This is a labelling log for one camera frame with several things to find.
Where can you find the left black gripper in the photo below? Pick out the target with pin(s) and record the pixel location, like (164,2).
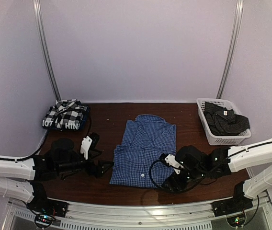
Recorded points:
(98,172)

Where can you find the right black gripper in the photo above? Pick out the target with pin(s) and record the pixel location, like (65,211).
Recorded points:
(173,187)

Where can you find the blue checked long sleeve shirt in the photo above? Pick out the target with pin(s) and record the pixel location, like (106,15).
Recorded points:
(136,159)

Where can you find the black white plaid shirt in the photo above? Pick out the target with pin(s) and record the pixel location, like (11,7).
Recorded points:
(65,110)

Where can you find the white plastic laundry basket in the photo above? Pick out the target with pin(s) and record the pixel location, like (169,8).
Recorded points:
(212,139)

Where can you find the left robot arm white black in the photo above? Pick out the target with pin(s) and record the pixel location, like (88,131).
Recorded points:
(21,177)

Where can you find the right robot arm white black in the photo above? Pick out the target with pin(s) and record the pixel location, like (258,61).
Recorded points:
(192,165)

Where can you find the right circuit board with leds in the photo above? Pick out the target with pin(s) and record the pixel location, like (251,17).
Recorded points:
(236,221)

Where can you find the circuit board with leds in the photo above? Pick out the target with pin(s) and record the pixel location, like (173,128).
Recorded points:
(43,220)
(236,221)

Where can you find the black garment in basket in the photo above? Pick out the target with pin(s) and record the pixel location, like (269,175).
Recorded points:
(224,122)

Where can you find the left circuit board with leds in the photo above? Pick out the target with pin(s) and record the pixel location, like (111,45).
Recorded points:
(43,220)

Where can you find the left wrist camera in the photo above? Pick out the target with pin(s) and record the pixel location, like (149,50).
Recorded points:
(88,143)

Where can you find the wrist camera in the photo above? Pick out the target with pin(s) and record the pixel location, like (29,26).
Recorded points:
(88,143)
(169,161)

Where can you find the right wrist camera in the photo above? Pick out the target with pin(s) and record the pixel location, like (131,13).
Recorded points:
(169,161)

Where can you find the front aluminium rail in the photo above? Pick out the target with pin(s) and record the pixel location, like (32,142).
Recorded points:
(192,216)

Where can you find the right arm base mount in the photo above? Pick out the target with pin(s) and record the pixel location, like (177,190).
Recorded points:
(230,206)

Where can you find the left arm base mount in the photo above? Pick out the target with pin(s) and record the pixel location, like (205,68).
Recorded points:
(54,208)

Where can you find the left aluminium frame post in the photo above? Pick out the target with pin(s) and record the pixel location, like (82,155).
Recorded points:
(44,46)

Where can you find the aluminium frame post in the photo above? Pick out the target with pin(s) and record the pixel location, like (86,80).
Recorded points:
(44,46)
(232,46)

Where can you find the right aluminium frame post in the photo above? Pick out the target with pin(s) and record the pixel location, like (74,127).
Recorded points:
(232,46)

